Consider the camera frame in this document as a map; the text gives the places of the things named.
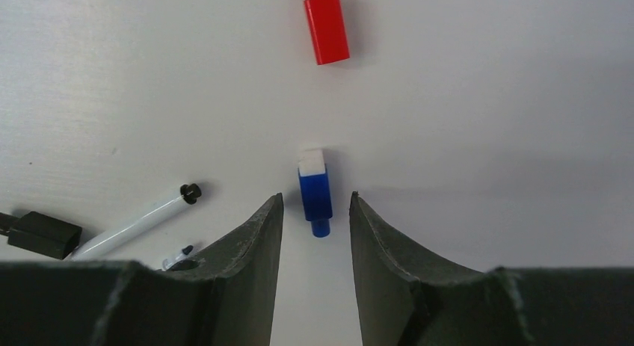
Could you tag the blue pen cap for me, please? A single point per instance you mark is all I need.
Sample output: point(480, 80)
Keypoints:
point(315, 191)

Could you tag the white pen blue tip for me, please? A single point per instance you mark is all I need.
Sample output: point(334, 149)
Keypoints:
point(181, 255)

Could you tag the black pen cap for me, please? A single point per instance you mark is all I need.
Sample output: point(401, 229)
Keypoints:
point(42, 234)

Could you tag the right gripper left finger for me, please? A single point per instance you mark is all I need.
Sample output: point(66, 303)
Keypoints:
point(223, 295)

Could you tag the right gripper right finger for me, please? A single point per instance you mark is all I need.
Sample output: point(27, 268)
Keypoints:
point(408, 295)

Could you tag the red pen cap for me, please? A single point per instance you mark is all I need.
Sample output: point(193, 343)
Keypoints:
point(327, 30)

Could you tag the white pen black tip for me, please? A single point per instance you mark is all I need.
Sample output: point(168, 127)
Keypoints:
point(159, 212)

